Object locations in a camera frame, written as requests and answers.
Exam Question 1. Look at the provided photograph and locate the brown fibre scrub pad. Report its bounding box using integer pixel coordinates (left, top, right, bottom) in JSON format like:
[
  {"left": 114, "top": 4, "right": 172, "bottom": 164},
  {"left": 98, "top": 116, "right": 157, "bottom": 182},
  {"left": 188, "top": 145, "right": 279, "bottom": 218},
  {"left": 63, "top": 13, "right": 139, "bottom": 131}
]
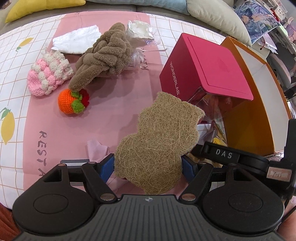
[{"left": 114, "top": 92, "right": 205, "bottom": 195}]

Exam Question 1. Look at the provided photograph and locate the orange crochet persimmon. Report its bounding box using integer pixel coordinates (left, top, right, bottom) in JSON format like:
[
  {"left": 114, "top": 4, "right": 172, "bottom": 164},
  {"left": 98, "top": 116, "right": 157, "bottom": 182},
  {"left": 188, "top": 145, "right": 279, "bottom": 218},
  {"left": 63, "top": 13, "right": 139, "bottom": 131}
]
[{"left": 58, "top": 89, "right": 89, "bottom": 114}]

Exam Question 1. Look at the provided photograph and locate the orange white cardboard box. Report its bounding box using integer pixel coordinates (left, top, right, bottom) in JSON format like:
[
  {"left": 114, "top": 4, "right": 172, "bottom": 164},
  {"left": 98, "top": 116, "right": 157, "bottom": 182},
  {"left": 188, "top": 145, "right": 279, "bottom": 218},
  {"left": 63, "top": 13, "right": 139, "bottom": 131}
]
[{"left": 221, "top": 37, "right": 292, "bottom": 156}]

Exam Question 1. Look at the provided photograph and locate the pink paper scrap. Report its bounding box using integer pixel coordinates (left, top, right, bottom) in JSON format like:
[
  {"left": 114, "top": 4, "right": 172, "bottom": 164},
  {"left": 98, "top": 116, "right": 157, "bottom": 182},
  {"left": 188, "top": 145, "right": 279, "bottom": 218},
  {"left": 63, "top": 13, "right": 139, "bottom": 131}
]
[{"left": 87, "top": 140, "right": 109, "bottom": 162}]

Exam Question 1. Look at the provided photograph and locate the magenta red box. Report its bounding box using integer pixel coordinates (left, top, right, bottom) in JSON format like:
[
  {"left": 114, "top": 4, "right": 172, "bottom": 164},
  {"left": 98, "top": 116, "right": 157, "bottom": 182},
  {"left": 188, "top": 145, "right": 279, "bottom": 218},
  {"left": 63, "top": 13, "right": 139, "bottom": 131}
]
[{"left": 159, "top": 33, "right": 253, "bottom": 102}]

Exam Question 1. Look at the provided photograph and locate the pink office chair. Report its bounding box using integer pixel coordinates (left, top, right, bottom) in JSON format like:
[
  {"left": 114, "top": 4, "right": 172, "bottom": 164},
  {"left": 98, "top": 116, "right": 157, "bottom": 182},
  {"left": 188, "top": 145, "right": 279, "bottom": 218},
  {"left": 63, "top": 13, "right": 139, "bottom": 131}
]
[{"left": 267, "top": 53, "right": 291, "bottom": 91}]

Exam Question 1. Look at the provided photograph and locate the pink white checked tablecloth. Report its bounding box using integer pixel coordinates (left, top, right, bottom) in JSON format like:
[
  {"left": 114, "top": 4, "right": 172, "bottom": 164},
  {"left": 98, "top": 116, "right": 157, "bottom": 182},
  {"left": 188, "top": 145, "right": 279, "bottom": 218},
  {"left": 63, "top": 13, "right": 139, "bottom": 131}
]
[{"left": 1, "top": 11, "right": 224, "bottom": 208}]

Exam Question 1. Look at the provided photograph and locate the white crumpled plastic bag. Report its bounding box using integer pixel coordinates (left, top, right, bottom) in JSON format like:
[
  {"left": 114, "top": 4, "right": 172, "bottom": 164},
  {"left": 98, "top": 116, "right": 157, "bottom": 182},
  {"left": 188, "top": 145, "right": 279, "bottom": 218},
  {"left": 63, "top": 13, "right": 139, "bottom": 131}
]
[{"left": 125, "top": 20, "right": 167, "bottom": 70}]

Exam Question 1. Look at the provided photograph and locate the beige grey cushion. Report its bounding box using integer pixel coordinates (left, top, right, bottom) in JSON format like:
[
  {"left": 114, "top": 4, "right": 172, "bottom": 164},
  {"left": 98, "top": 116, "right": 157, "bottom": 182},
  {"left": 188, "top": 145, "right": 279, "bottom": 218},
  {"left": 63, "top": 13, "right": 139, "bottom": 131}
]
[{"left": 186, "top": 0, "right": 252, "bottom": 46}]

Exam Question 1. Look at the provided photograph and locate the brown knotted plush towel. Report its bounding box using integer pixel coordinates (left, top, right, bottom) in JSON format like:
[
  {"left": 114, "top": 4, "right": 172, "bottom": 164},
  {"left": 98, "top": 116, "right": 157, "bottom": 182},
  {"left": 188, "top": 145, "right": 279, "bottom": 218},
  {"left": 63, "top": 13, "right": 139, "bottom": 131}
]
[{"left": 68, "top": 23, "right": 133, "bottom": 92}]

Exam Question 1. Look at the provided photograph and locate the pink white crochet pouch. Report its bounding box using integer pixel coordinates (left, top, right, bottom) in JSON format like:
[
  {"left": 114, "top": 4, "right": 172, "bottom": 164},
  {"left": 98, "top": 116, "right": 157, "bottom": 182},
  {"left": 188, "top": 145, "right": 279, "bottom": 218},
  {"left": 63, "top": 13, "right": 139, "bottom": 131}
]
[{"left": 27, "top": 51, "right": 74, "bottom": 97}]

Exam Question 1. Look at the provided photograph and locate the blue anime poster board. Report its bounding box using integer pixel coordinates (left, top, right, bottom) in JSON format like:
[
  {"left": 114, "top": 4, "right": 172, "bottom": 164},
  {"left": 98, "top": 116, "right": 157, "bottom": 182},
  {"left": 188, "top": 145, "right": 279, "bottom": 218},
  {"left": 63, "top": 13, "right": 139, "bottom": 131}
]
[{"left": 234, "top": 0, "right": 280, "bottom": 44}]

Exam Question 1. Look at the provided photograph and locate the light blue cushion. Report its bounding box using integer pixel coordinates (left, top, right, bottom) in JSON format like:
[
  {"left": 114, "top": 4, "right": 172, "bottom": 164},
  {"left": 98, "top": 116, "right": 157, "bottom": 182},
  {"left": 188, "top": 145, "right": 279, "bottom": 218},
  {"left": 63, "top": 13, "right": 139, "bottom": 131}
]
[{"left": 90, "top": 0, "right": 189, "bottom": 15}]

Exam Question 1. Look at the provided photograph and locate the white folded tissue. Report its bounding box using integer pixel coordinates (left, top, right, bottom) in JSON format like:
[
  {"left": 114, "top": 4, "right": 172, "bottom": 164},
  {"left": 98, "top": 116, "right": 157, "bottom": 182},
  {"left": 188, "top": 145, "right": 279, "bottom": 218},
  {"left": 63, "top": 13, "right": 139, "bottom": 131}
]
[{"left": 51, "top": 25, "right": 101, "bottom": 55}]

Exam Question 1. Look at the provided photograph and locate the beige sofa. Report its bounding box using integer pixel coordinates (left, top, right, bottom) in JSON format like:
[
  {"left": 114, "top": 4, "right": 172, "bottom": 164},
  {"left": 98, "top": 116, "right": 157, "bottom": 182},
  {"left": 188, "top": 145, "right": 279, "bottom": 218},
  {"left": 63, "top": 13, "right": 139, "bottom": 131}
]
[{"left": 1, "top": 1, "right": 241, "bottom": 35}]

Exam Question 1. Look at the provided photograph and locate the yellow cushion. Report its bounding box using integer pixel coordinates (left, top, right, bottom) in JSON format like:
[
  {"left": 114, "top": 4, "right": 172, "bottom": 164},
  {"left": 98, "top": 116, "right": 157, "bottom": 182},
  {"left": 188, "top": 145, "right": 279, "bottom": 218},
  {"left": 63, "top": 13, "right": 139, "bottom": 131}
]
[{"left": 5, "top": 0, "right": 86, "bottom": 23}]

